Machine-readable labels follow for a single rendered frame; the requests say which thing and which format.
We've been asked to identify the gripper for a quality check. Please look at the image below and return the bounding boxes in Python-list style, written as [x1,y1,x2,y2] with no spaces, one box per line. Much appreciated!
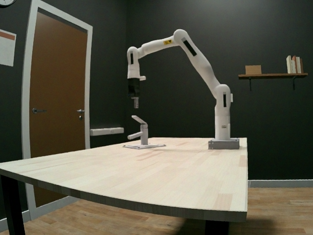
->
[127,70,146,108]

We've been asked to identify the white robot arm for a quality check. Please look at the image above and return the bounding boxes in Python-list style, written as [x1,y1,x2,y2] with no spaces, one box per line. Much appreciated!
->
[127,29,231,140]

